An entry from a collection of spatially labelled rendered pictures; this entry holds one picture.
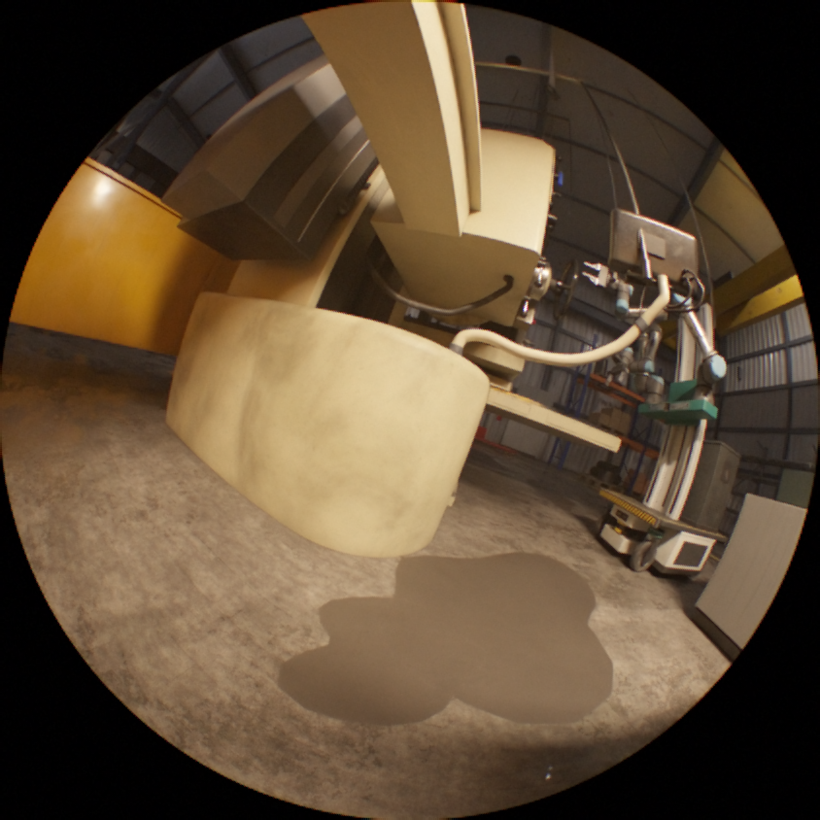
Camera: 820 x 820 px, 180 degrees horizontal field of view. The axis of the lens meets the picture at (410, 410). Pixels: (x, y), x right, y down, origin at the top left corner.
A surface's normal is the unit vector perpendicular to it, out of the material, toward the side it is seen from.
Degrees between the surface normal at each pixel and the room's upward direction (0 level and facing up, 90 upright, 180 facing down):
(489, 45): 169
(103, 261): 90
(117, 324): 90
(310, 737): 0
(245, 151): 90
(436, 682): 0
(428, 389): 90
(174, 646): 0
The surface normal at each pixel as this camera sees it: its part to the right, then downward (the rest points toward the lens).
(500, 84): -0.36, 0.92
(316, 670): 0.33, -0.94
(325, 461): -0.08, 0.01
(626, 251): -0.54, 0.20
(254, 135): 0.92, 0.33
